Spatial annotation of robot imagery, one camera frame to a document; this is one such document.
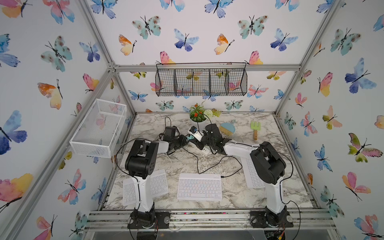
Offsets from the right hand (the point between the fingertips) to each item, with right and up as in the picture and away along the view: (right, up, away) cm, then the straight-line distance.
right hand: (192, 135), depth 92 cm
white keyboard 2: (-19, -27, -7) cm, 34 cm away
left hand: (-2, -3, +10) cm, 11 cm away
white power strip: (+8, -9, +4) cm, 13 cm away
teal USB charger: (-1, -1, -2) cm, 3 cm away
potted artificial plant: (+4, +14, +8) cm, 16 cm away
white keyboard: (+3, -28, -8) cm, 29 cm away
